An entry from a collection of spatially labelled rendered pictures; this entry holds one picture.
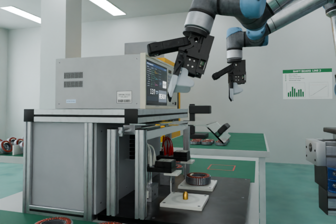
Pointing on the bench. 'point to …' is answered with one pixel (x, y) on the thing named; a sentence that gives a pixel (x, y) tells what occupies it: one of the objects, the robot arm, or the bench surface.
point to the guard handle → (223, 128)
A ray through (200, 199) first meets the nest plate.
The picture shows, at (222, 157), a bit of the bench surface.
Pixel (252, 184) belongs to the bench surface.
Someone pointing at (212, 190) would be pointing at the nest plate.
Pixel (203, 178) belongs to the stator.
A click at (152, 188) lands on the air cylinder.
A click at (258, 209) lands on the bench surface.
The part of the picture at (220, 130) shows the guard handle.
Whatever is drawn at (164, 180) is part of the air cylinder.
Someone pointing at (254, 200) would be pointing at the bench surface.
